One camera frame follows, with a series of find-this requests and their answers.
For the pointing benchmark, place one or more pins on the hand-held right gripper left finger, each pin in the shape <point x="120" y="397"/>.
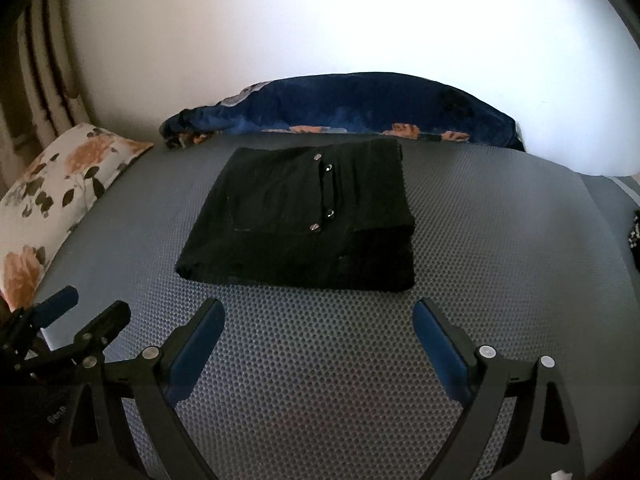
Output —
<point x="195" y="345"/>

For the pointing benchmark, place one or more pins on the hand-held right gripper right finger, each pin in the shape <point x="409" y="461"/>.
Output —
<point x="440" y="345"/>

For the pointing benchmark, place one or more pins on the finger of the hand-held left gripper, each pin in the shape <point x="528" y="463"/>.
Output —
<point x="57" y="302"/>
<point x="107" y="320"/>

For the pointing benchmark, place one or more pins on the black pants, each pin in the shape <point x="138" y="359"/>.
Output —
<point x="280" y="230"/>

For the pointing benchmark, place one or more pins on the white floral pillow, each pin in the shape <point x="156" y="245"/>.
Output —
<point x="60" y="185"/>

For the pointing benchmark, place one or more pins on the grey dotted bed mat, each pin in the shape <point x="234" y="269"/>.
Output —
<point x="320" y="360"/>

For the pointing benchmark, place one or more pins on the blue floral blanket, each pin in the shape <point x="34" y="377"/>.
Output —
<point x="350" y="105"/>

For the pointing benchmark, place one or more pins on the white wall radiator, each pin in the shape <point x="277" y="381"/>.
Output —
<point x="45" y="70"/>

